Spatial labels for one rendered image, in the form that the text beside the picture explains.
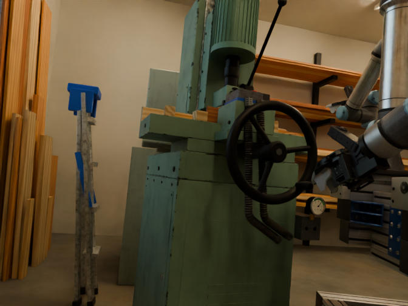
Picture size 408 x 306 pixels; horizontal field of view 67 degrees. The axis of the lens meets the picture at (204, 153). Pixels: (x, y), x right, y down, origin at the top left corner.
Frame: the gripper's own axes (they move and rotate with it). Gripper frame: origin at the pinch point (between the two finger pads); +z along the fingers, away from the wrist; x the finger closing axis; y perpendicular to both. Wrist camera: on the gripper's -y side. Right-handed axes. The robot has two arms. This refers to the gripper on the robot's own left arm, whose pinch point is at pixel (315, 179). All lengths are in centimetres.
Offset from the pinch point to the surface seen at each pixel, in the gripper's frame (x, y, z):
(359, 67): 249, -266, 129
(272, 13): 111, -292, 110
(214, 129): -21.9, -22.5, 13.9
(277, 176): 3.1, -12.1, 20.4
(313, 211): 14.7, -0.2, 20.3
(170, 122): -36.4, -21.9, 13.8
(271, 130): -6.8, -19.0, 5.3
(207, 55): -19, -66, 20
